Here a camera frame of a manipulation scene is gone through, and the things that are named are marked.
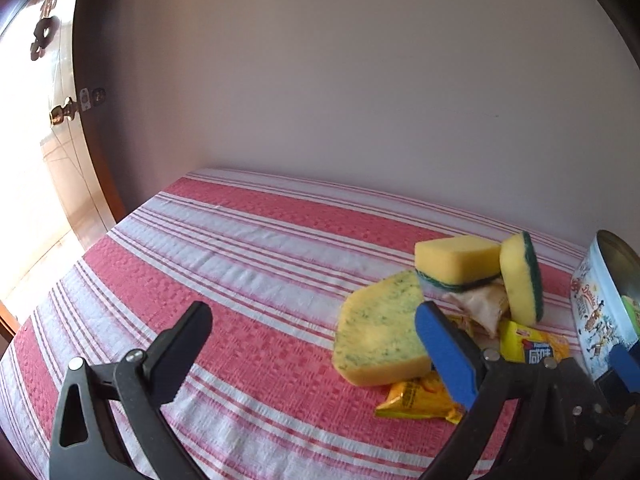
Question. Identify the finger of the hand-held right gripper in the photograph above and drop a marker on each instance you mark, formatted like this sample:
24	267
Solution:
625	362

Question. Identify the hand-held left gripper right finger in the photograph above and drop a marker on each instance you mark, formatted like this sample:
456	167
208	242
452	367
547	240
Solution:
445	355

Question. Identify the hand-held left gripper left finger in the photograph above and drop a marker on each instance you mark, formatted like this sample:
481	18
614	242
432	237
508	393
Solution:
177	355

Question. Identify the green tissue pack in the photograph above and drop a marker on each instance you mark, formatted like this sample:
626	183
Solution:
631	315

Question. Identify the round blue metal tin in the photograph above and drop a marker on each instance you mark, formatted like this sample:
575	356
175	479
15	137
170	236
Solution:
597	310

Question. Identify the large speckled yellow sponge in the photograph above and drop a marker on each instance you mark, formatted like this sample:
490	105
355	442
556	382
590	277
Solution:
375	330

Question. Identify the yellow sponge green scourer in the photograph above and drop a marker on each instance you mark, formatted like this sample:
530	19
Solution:
450	260
517	280

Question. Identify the red white striped blanket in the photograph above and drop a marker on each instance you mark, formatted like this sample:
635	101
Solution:
200	240

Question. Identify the dark wooden door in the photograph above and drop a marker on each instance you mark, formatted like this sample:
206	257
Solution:
95	160

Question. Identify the brass door knob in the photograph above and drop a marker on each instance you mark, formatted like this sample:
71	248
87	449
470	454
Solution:
62	112

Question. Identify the dark hanging ornament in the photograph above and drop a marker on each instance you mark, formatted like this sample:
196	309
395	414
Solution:
42	35

